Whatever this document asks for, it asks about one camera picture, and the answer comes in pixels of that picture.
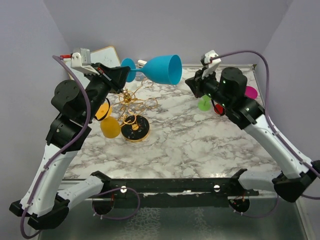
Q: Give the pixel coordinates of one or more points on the pink wine glass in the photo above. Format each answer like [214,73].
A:
[251,92]

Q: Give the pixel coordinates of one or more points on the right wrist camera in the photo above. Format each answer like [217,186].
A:
[210,61]

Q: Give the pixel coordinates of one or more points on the gold wire glass rack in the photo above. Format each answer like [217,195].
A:
[134,127]

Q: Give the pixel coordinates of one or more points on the orange wine glass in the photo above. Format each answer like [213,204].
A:
[109,126]

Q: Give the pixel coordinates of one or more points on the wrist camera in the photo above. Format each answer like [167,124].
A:
[80,60]
[210,61]

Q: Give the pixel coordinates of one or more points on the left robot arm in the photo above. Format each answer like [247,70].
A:
[45,206]

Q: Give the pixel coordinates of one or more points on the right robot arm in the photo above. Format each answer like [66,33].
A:
[297,170]

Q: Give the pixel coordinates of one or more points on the white eraser box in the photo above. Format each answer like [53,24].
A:
[141,63]

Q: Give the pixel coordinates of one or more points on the blue wine glass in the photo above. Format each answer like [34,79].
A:
[164,69]

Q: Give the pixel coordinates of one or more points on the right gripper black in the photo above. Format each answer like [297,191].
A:
[197,83]

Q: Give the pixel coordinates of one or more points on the green wine glass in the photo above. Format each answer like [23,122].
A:
[205,103]

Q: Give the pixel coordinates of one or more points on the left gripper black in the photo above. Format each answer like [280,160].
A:
[115,77]

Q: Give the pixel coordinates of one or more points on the small clear plastic cup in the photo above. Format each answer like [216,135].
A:
[139,77]

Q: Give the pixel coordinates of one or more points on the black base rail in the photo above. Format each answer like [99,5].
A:
[173,192]

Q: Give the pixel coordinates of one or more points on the small whiteboard gold frame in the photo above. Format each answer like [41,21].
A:
[106,56]

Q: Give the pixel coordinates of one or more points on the red wine glass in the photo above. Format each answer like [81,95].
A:
[219,110]

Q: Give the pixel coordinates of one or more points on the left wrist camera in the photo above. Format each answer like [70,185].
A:
[80,60]

